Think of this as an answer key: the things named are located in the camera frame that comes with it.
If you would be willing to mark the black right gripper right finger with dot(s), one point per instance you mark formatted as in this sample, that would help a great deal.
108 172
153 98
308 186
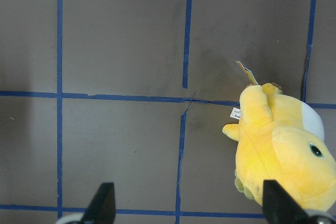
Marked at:
279 206

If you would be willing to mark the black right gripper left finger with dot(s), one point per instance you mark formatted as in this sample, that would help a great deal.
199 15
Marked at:
102 207

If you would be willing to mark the yellow plush dinosaur toy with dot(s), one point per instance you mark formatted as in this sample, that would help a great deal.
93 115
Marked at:
281 138

